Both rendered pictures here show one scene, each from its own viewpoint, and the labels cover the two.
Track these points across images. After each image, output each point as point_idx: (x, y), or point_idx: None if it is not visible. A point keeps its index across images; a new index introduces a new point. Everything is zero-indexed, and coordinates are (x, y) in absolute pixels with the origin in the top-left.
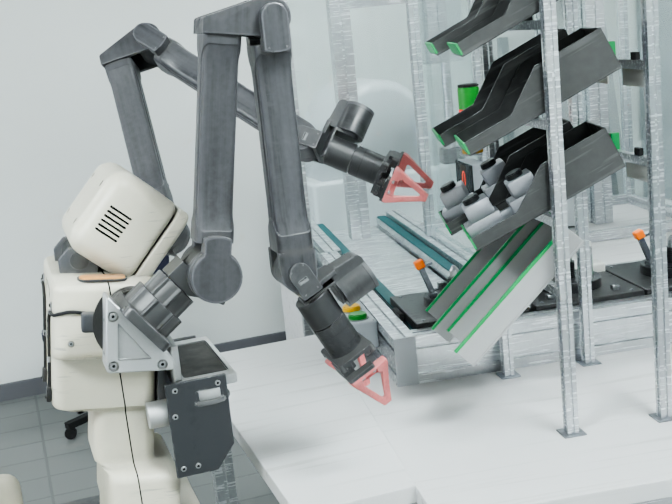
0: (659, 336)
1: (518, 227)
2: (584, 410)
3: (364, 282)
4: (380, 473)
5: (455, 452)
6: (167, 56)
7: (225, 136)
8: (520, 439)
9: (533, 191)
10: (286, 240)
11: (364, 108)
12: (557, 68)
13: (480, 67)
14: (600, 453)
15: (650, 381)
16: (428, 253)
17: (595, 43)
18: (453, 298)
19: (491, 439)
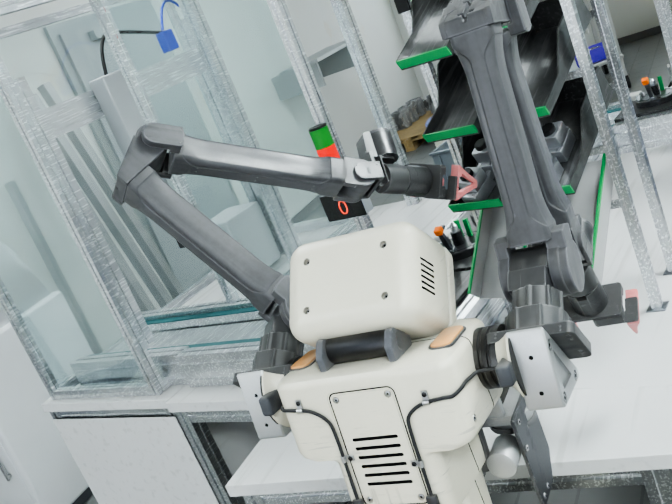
0: (660, 211)
1: (586, 163)
2: (623, 297)
3: (592, 234)
4: (634, 400)
5: (635, 359)
6: (187, 150)
7: (521, 127)
8: (644, 329)
9: (584, 130)
10: (569, 214)
11: (388, 131)
12: (580, 22)
13: (423, 75)
14: None
15: (605, 268)
16: None
17: (577, 1)
18: (479, 273)
19: (629, 341)
